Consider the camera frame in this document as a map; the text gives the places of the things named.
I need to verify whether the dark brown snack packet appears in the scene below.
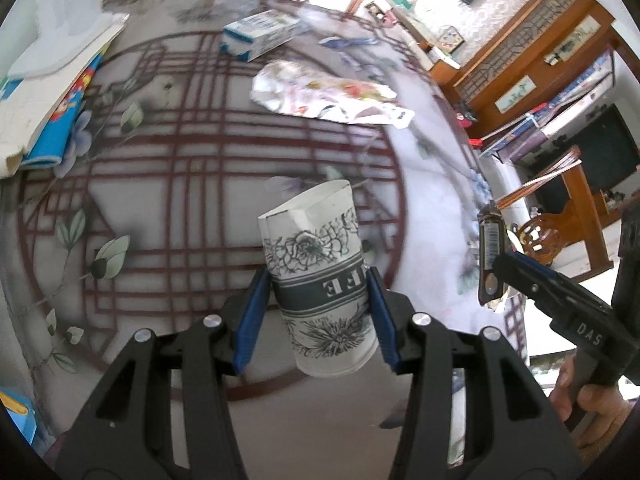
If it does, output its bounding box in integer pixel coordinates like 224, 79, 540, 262
477, 202, 509, 311

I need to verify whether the floral paper cup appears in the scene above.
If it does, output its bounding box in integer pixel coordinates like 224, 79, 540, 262
258, 179, 378, 378

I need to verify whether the white blue milk carton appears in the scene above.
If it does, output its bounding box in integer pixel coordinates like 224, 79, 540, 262
220, 9, 300, 62

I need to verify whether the person right hand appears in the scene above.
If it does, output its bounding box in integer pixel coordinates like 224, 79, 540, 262
549, 353, 634, 467

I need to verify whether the wooden chair near bin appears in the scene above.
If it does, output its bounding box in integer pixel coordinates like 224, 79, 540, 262
497, 145, 620, 282

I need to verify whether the red dustpan with broom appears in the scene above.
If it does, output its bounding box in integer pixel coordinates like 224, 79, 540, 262
468, 102, 549, 151

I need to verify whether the blue cartoon book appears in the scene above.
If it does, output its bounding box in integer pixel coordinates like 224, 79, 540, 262
18, 53, 104, 170

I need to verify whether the wooden tv cabinet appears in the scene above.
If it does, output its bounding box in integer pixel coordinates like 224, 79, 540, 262
364, 0, 460, 87

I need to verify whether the colourful framed picture on cabinet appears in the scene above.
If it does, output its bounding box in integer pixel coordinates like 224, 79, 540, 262
437, 26, 465, 55

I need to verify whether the floral printed tablecloth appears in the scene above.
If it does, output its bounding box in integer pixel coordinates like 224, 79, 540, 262
1, 0, 512, 478

